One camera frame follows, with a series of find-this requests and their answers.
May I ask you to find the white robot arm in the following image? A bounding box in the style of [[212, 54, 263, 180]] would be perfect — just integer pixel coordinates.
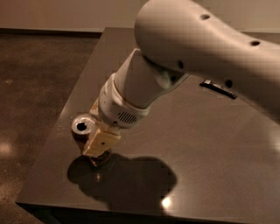
[[82, 0, 280, 158]]

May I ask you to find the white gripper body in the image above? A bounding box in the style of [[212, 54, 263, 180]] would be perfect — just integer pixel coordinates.
[[98, 73, 150, 129]]

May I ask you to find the dented orange soda can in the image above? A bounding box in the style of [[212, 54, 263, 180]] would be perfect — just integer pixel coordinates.
[[71, 114, 111, 167]]

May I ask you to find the black snack bar wrapper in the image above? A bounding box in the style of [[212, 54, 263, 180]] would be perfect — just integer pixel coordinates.
[[199, 80, 237, 100]]

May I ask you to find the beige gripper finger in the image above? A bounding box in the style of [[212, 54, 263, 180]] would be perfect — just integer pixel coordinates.
[[81, 122, 121, 158], [89, 101, 98, 116]]

